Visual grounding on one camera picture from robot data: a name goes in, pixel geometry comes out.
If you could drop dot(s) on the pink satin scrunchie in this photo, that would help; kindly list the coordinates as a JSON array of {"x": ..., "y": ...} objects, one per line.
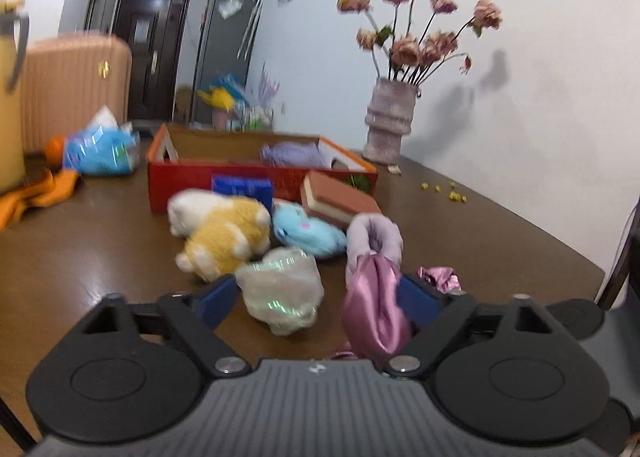
[{"x": 440, "y": 277}]

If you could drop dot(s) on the dark grey chair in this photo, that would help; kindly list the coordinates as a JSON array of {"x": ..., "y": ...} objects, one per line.
[{"x": 620, "y": 337}]

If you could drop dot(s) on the cart with bottles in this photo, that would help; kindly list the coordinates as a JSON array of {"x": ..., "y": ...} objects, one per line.
[{"x": 255, "y": 118}]

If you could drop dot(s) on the fallen pink petal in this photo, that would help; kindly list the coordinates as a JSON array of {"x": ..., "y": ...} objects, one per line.
[{"x": 395, "y": 169}]

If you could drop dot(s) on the red cardboard box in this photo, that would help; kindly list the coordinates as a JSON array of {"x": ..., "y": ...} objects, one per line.
[{"x": 190, "y": 182}]

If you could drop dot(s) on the purple fluffy headband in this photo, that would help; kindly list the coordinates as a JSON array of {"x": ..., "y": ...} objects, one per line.
[{"x": 360, "y": 237}]

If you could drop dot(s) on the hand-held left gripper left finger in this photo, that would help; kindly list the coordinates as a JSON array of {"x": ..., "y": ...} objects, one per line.
[{"x": 217, "y": 299}]

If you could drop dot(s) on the orange fruit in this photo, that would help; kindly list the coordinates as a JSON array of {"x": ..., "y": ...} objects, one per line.
[{"x": 54, "y": 149}]

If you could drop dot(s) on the purple decorative grass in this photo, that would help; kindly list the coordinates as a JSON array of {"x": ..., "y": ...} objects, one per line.
[{"x": 267, "y": 84}]

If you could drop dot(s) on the clear plastic bag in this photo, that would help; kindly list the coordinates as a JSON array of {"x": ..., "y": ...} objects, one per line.
[{"x": 230, "y": 2}]

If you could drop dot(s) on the orange cloth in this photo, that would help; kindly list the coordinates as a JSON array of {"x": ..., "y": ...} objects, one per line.
[{"x": 45, "y": 192}]

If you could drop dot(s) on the dark brown door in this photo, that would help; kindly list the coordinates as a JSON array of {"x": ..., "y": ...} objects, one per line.
[{"x": 150, "y": 62}]

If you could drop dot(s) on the small blue box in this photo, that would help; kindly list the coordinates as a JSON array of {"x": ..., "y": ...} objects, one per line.
[{"x": 240, "y": 187}]

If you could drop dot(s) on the brown cardboard carton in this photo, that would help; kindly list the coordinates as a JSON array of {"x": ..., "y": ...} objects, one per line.
[{"x": 185, "y": 104}]

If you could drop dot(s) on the brown and cream sponge block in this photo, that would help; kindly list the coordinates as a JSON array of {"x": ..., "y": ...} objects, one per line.
[{"x": 340, "y": 192}]

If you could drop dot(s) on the yellow thermos jug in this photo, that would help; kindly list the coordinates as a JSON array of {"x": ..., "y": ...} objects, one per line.
[{"x": 10, "y": 137}]

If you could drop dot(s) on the white iridescent plush ball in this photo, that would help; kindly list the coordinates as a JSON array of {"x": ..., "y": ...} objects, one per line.
[{"x": 280, "y": 287}]

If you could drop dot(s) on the pink ribbed suitcase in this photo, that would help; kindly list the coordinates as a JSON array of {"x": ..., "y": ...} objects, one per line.
[{"x": 75, "y": 87}]

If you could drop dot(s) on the clear folded umbrella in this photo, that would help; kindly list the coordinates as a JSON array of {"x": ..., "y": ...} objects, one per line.
[{"x": 249, "y": 27}]

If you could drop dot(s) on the pink textured vase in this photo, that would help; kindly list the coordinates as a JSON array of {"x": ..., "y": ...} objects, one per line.
[{"x": 390, "y": 122}]

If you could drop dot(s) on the white and yellow plush toy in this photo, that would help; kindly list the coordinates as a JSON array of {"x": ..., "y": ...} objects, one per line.
[{"x": 220, "y": 232}]

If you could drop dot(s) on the scattered yellow crumbs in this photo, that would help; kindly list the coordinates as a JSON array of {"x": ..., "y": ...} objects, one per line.
[{"x": 454, "y": 195}]

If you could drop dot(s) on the pink bucket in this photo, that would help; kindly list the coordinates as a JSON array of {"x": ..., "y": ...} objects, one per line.
[{"x": 220, "y": 119}]

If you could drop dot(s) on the dried pink flowers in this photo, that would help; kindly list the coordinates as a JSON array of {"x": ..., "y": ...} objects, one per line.
[{"x": 405, "y": 49}]

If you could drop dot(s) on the blue and yellow toy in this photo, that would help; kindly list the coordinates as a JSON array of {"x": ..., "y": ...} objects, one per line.
[{"x": 222, "y": 96}]

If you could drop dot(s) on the pink satin pouch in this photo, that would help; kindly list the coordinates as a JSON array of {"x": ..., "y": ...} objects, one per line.
[{"x": 372, "y": 307}]

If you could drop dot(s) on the grey refrigerator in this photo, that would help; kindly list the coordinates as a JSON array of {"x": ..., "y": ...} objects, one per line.
[{"x": 220, "y": 47}]

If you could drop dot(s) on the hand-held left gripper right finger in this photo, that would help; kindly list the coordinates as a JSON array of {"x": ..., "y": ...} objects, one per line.
[{"x": 417, "y": 299}]

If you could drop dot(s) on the light blue plush toy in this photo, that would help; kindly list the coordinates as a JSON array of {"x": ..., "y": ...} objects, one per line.
[{"x": 305, "y": 232}]

